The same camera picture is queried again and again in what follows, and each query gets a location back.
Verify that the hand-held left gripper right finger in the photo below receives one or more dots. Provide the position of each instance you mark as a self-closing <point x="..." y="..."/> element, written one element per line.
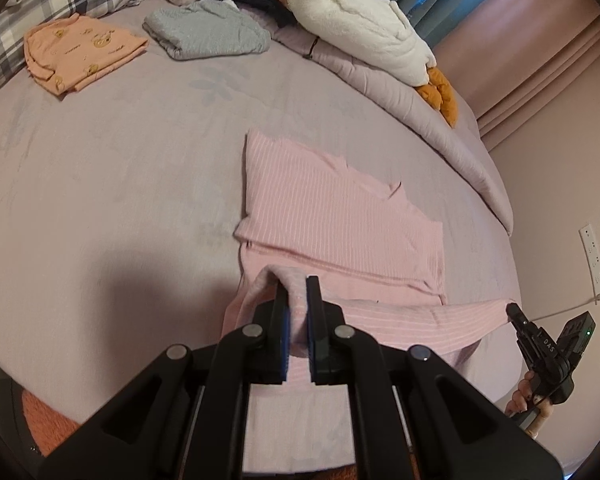
<point x="311" y="340"/>

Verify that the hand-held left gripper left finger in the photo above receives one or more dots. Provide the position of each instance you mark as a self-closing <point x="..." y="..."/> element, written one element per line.
<point x="285" y="340"/>

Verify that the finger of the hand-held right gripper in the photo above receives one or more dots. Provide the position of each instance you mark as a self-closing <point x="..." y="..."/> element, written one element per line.
<point x="520" y="322"/>

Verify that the pink striped shirt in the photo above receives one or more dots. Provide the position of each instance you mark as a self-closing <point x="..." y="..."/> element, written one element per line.
<point x="330" y="210"/>

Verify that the person's right hand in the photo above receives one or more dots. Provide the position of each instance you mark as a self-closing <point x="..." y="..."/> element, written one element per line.
<point x="520" y="397"/>

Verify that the lilac bed sheet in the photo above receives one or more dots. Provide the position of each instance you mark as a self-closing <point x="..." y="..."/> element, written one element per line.
<point x="130" y="185"/>

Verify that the mustard plush cloth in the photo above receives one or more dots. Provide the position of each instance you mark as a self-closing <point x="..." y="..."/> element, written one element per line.
<point x="442" y="95"/>

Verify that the orange rug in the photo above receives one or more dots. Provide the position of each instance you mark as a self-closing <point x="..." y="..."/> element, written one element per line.
<point x="50" y="420"/>

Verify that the lilac comforter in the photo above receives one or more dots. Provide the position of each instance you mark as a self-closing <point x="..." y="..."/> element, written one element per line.
<point x="380" y="95"/>

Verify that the pink curtain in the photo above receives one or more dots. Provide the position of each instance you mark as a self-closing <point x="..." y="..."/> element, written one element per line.
<point x="540" y="60"/>

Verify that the grey folded garment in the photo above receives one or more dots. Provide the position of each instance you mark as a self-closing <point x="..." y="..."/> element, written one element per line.
<point x="205" y="30"/>

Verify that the white fluffy blanket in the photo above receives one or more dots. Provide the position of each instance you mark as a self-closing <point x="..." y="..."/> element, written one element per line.
<point x="360" y="20"/>

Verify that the teal curtain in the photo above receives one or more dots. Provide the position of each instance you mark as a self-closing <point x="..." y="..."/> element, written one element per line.
<point x="430" y="5"/>

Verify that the orange printed folded garment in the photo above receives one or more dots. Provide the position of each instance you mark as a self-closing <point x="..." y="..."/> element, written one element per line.
<point x="80" y="50"/>

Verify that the white wall power strip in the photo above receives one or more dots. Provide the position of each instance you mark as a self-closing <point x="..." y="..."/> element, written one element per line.
<point x="592" y="255"/>

